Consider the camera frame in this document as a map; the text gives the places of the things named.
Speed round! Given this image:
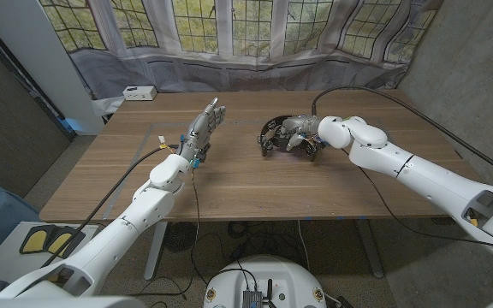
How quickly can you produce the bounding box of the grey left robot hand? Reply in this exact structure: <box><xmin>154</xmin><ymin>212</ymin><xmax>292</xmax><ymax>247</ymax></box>
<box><xmin>176</xmin><ymin>97</ymin><xmax>227</xmax><ymax>166</ymax></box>

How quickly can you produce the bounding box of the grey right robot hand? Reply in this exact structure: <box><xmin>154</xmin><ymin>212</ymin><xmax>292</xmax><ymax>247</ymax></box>
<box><xmin>278</xmin><ymin>114</ymin><xmax>329</xmax><ymax>151</ymax></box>

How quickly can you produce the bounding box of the black half-moon tambourine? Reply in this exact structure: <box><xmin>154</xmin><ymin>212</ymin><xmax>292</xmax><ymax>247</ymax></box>
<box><xmin>258</xmin><ymin>114</ymin><xmax>329</xmax><ymax>163</ymax></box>

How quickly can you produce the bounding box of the white power outlet box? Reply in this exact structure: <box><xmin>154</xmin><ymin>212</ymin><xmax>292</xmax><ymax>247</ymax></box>
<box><xmin>122</xmin><ymin>85</ymin><xmax>158</xmax><ymax>102</ymax></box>

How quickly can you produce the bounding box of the printed window backdrop cloth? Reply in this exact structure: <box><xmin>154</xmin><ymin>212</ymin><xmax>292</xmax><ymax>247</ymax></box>
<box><xmin>39</xmin><ymin>0</ymin><xmax>444</xmax><ymax>102</ymax></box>

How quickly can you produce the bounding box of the black round floor device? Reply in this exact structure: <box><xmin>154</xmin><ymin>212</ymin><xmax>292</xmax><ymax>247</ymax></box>
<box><xmin>163</xmin><ymin>221</ymin><xmax>199</xmax><ymax>253</ymax></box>

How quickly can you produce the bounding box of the white table leg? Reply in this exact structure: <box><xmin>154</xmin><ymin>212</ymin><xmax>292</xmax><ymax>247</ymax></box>
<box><xmin>144</xmin><ymin>221</ymin><xmax>169</xmax><ymax>281</ymax></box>

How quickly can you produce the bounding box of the grey table leg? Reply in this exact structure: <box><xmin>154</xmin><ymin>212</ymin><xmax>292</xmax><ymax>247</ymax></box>
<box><xmin>354</xmin><ymin>218</ymin><xmax>385</xmax><ymax>279</ymax></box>

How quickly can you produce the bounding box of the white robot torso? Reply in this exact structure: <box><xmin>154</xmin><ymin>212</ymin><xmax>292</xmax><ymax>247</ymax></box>
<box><xmin>203</xmin><ymin>255</ymin><xmax>328</xmax><ymax>308</ymax></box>

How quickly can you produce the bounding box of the yellow black foot pedal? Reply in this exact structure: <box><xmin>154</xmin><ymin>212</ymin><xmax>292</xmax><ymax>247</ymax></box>
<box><xmin>19</xmin><ymin>225</ymin><xmax>58</xmax><ymax>255</ymax></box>
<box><xmin>45</xmin><ymin>226</ymin><xmax>86</xmax><ymax>258</ymax></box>

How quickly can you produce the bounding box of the grey box on torso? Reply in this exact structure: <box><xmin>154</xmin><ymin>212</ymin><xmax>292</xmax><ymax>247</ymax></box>
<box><xmin>241</xmin><ymin>289</ymin><xmax>264</xmax><ymax>308</ymax></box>

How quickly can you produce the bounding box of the white floor platform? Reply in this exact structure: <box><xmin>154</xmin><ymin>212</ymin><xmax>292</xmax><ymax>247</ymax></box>
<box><xmin>0</xmin><ymin>221</ymin><xmax>102</xmax><ymax>283</ymax></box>

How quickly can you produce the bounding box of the thin black left wrist cable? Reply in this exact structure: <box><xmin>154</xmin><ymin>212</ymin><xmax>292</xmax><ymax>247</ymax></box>
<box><xmin>126</xmin><ymin>169</ymin><xmax>200</xmax><ymax>297</ymax></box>

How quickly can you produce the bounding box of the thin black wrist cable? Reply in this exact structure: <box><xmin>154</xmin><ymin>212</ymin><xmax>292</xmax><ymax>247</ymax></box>
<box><xmin>341</xmin><ymin>148</ymin><xmax>493</xmax><ymax>257</ymax></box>
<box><xmin>126</xmin><ymin>169</ymin><xmax>200</xmax><ymax>297</ymax></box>

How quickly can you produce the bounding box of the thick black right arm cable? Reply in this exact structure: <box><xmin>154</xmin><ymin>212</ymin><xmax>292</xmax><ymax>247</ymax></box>
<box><xmin>311</xmin><ymin>84</ymin><xmax>493</xmax><ymax>186</ymax></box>

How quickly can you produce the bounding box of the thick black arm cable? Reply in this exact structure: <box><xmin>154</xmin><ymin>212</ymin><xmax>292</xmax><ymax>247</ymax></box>
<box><xmin>40</xmin><ymin>144</ymin><xmax>180</xmax><ymax>269</ymax></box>
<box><xmin>311</xmin><ymin>84</ymin><xmax>493</xmax><ymax>186</ymax></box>

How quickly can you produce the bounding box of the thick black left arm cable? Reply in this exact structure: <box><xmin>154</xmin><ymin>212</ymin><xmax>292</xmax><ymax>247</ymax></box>
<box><xmin>40</xmin><ymin>144</ymin><xmax>180</xmax><ymax>269</ymax></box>

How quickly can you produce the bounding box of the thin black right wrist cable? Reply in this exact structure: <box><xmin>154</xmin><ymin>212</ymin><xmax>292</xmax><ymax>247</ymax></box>
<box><xmin>341</xmin><ymin>148</ymin><xmax>493</xmax><ymax>257</ymax></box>

